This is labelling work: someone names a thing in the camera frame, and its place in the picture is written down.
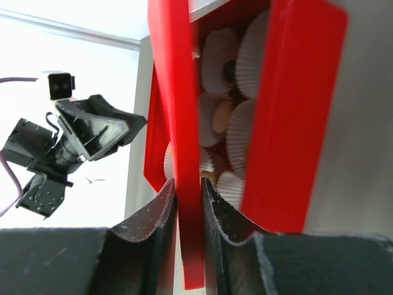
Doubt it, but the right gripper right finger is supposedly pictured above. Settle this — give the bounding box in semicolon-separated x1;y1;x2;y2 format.
201;178;392;294

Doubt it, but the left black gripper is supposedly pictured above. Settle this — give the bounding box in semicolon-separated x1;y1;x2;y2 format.
45;95;147;172

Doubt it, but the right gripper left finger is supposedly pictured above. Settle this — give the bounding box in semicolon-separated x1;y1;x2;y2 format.
1;179;177;294

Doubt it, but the red box lid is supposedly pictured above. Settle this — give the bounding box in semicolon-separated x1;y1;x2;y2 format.
147;1;204;289

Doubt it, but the round white caramel chocolate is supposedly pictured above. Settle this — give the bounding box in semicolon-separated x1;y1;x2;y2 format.
212;100;233;134

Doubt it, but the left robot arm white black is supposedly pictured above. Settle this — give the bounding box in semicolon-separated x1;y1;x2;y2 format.
2;95;147;218

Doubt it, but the red chocolate box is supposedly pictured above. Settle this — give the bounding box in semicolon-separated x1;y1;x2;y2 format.
192;1;348;233

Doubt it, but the white paper cup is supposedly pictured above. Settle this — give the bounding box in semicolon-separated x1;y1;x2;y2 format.
197;92;235;147
200;27;239;93
163;143;173;179
226;99;255;178
216;171;244;210
235;9;270;99
199;147;214;172

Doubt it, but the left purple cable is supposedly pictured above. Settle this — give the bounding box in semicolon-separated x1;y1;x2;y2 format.
0;76;41;218

